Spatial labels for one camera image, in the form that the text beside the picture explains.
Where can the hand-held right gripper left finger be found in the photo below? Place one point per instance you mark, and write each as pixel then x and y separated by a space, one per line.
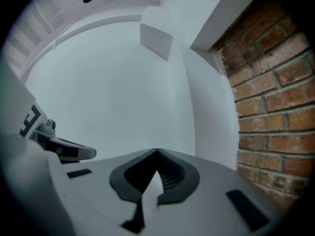
pixel 98 181

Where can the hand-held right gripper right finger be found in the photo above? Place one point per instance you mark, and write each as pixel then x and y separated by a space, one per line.
pixel 209 181

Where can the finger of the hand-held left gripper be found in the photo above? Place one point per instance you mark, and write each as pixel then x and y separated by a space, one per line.
pixel 86 151

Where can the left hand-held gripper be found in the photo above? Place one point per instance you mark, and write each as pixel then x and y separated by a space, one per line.
pixel 14 102

